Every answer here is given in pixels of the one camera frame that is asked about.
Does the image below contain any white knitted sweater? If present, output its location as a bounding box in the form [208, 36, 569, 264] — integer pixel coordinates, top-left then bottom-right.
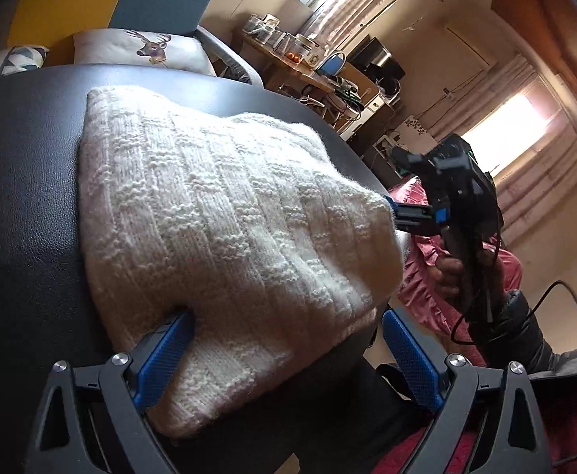
[78, 86, 403, 438]

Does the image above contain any person right hand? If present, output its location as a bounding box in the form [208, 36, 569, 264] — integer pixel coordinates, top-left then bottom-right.
[435, 246, 507, 302]

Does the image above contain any cluttered wooden table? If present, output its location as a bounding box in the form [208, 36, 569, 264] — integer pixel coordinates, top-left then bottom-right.
[231, 24, 400, 139]

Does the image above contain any pink quilted garment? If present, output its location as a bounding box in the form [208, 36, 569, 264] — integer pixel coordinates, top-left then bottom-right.
[390, 177, 523, 366]

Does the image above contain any striped window curtain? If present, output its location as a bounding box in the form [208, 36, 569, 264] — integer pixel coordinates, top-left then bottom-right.
[303, 0, 577, 243]

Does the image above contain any black leather ottoman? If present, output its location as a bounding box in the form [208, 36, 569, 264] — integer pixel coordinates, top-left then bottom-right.
[0, 63, 393, 474]

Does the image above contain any blue bag on table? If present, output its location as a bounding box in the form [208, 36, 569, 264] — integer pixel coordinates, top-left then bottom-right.
[316, 51, 346, 77]

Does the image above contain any deer print pillow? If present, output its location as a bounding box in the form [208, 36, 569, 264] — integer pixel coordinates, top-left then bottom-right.
[73, 28, 216, 76]

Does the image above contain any geometric pattern pillow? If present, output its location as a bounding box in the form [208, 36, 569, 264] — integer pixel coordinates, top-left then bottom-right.
[0, 45, 49, 77]

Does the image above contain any black cable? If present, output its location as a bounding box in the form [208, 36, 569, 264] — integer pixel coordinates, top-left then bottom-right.
[448, 235, 577, 347]

